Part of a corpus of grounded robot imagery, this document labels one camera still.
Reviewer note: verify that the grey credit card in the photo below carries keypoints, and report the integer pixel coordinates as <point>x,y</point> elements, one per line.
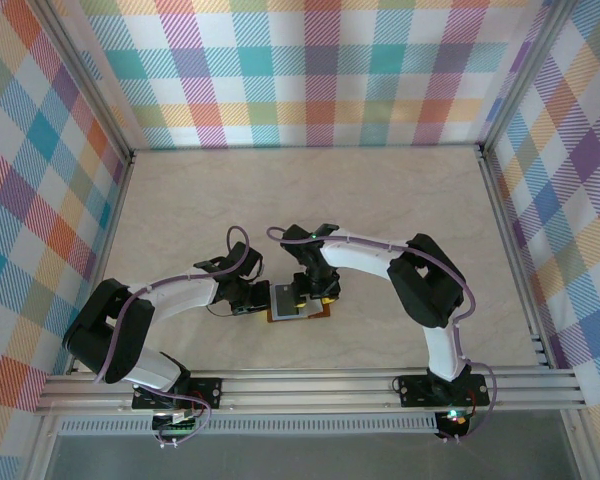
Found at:
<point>285,300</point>

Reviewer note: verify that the brown leather card holder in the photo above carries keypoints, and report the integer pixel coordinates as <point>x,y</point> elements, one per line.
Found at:
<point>320,314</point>

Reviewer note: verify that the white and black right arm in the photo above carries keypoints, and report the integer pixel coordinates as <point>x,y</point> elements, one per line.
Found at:
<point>445,345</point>

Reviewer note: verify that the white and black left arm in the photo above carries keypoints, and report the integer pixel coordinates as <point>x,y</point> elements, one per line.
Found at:
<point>180,295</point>

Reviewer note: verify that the long aluminium base rail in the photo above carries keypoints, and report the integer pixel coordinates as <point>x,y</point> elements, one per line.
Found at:
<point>305,390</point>

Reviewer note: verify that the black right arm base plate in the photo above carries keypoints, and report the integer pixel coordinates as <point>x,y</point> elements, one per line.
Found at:
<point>415,390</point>

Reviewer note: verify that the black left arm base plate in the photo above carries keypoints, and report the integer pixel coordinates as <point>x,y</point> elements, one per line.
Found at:
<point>207,392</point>

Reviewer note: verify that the aluminium side rail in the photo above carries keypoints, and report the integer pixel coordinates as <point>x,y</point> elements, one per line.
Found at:
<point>107,240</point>
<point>510,250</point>

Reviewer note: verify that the aluminium corner post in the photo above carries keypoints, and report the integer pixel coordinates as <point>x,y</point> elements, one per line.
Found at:
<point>525,75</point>
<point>86,75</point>

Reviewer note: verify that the short aluminium frame post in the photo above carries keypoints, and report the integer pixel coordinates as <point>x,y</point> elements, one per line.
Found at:
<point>582,445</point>
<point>42,450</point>

